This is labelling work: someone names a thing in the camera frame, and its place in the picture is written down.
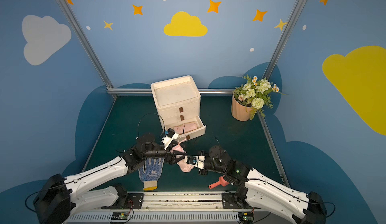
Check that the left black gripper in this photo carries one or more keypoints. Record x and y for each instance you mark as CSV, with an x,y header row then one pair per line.
x,y
168,153

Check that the pink umbrella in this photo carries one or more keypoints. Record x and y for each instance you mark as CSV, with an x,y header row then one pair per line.
x,y
185,128
178,148

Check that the white three-drawer cabinet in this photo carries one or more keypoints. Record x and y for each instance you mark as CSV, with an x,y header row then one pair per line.
x,y
178,101

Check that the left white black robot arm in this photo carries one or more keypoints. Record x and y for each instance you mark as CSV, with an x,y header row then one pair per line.
x,y
63,197

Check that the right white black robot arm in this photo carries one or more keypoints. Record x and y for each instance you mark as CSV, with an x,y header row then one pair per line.
x,y
258,191

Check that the pink plastic scoop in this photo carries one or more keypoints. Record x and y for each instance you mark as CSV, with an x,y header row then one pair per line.
x,y
221,182

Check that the blue dotted work glove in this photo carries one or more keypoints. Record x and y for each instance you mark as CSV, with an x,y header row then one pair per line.
x,y
150,173

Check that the peach pot with flowers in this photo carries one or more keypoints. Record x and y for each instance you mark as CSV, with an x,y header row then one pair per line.
x,y
250,98

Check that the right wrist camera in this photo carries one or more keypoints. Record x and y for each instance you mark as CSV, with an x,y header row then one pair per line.
x,y
195,161

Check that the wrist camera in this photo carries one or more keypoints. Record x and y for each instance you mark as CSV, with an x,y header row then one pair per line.
x,y
171,139
195,161

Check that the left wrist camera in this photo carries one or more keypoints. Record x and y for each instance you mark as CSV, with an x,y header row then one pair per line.
x,y
171,139

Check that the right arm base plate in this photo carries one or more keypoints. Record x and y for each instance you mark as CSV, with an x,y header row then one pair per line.
x,y
230,201

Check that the aluminium front rail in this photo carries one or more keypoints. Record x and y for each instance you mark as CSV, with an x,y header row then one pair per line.
x,y
182,201

